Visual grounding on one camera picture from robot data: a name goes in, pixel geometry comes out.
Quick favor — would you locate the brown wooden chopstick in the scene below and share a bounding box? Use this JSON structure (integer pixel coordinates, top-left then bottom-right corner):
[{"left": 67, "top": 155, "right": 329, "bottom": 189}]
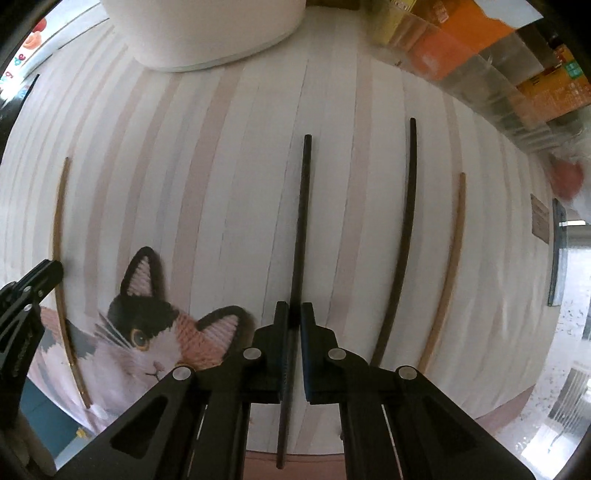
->
[{"left": 51, "top": 157, "right": 91, "bottom": 409}]

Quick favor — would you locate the light wooden chopstick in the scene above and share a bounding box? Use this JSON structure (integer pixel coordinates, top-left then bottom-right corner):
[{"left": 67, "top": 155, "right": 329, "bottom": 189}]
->
[{"left": 418, "top": 172, "right": 467, "bottom": 374}]

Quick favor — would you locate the dark curved black chopstick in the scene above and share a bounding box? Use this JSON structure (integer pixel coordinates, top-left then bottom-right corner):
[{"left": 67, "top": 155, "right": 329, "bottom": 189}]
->
[{"left": 370, "top": 117, "right": 418, "bottom": 367}]

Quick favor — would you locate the striped cat placemat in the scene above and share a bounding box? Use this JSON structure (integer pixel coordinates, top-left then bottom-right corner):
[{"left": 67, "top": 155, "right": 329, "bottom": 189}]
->
[{"left": 1, "top": 8, "right": 558, "bottom": 432}]

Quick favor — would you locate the brown label tag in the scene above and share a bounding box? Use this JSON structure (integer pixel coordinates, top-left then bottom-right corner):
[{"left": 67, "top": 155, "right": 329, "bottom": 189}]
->
[{"left": 530, "top": 194, "right": 550, "bottom": 244}]

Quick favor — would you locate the fruit picture sticker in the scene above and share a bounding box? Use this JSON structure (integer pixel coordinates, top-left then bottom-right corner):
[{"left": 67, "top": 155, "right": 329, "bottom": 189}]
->
[{"left": 1, "top": 17, "right": 48, "bottom": 101}]

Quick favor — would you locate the white utensil holder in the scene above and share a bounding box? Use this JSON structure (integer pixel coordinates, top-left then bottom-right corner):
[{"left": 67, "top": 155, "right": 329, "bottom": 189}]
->
[{"left": 101, "top": 0, "right": 307, "bottom": 72}]

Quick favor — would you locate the clear plastic storage box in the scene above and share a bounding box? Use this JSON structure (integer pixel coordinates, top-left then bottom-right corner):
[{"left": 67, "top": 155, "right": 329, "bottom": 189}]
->
[{"left": 369, "top": 1, "right": 590, "bottom": 156}]

